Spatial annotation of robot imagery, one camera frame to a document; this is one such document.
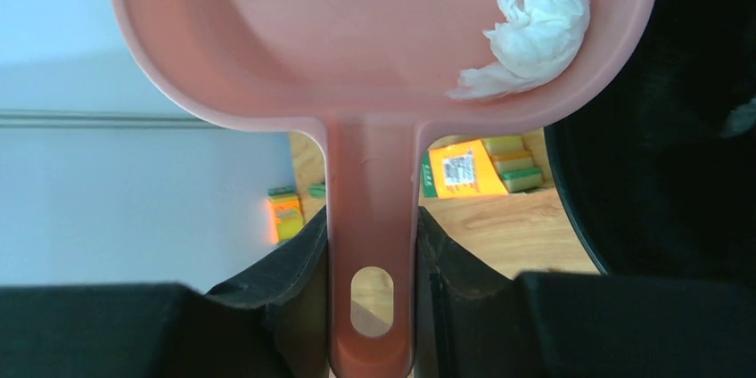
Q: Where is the paper scrap near brush handle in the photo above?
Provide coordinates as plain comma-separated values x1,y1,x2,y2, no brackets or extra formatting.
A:
720,98,756,138

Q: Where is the orange yellow sponge pack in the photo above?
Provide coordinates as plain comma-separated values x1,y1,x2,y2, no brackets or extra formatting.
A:
267,186,305,243

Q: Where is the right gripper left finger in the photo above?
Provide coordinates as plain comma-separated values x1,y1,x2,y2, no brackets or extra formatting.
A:
206,209,329,377

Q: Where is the orange box on table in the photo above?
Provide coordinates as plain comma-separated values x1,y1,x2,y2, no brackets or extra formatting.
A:
420,136,545,199

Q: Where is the paper scrap small middle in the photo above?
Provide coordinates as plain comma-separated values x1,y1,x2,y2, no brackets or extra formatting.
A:
447,0,591,100

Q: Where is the black trash bin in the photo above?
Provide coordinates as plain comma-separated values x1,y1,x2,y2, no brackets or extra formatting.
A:
545,0,755,284

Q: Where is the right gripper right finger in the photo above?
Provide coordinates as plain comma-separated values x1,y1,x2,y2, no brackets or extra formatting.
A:
415,208,520,377

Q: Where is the green long beans bundle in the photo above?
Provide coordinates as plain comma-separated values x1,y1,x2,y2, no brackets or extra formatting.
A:
307,183,326,199

